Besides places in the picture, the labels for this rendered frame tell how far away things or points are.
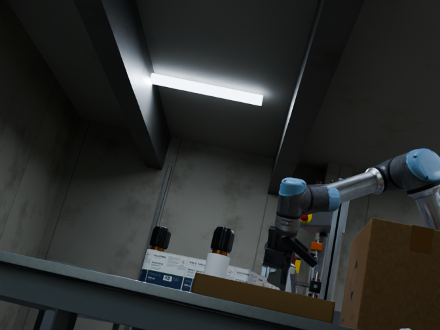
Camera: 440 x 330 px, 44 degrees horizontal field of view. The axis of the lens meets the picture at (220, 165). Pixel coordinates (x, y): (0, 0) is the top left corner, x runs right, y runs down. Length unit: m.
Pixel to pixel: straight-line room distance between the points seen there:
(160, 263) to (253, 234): 4.18
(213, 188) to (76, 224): 1.70
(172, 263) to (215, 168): 4.40
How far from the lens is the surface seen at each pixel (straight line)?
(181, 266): 2.35
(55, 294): 1.12
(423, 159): 1.87
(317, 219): 2.29
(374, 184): 1.93
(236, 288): 1.02
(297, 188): 1.60
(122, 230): 6.62
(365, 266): 1.34
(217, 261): 2.08
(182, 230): 6.52
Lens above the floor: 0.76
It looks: 18 degrees up
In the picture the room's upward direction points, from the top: 13 degrees clockwise
